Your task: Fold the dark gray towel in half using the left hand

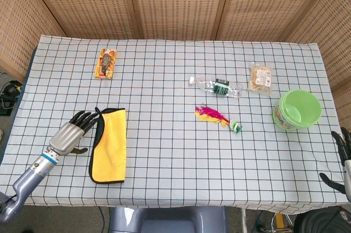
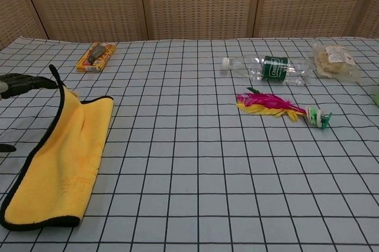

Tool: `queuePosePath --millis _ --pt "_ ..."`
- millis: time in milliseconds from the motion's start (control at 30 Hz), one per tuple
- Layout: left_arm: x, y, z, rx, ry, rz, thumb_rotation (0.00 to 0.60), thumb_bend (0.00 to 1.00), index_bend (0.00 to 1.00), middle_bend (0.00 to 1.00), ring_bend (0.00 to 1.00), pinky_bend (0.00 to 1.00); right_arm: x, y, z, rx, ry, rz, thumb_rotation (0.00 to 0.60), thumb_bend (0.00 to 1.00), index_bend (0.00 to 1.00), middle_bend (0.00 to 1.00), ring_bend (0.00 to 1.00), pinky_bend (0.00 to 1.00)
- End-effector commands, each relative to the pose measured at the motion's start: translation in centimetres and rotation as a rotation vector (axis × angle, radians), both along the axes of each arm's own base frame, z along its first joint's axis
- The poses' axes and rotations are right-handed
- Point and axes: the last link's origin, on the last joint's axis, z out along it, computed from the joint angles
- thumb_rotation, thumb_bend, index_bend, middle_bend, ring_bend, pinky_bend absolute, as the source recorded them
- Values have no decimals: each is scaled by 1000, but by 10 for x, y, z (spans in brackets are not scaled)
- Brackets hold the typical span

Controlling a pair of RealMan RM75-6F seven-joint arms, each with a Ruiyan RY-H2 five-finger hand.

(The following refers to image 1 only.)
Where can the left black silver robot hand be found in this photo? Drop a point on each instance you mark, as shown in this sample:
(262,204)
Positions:
(67,137)

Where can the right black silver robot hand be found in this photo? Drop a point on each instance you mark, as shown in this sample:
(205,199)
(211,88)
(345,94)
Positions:
(346,156)

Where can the grey and yellow cloth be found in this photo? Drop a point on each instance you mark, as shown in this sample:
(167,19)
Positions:
(111,148)

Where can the green plastic bowl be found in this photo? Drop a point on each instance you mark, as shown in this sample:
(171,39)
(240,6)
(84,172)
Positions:
(300,109)

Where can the black bag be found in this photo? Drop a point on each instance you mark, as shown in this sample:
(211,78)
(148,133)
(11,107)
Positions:
(321,222)

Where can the orange snack package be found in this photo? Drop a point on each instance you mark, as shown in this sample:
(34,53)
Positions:
(106,63)

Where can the clear bag of snacks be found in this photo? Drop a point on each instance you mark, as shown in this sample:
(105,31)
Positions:
(260,78)

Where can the grey plastic stool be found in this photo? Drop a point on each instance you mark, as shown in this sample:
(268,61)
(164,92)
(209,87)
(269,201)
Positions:
(167,220)

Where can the white checkered tablecloth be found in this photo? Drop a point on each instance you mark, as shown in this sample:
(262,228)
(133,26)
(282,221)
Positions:
(205,156)

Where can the pink yellow feather shuttlecock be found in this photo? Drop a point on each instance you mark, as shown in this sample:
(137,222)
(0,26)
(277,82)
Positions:
(211,115)

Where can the clear plastic bottle green label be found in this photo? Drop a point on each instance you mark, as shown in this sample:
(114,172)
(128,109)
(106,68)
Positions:
(219,87)

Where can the woven bamboo folding screen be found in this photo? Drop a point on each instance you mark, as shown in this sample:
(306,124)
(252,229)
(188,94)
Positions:
(178,2)

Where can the metal stool frame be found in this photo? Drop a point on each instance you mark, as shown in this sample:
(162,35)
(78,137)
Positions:
(278,222)

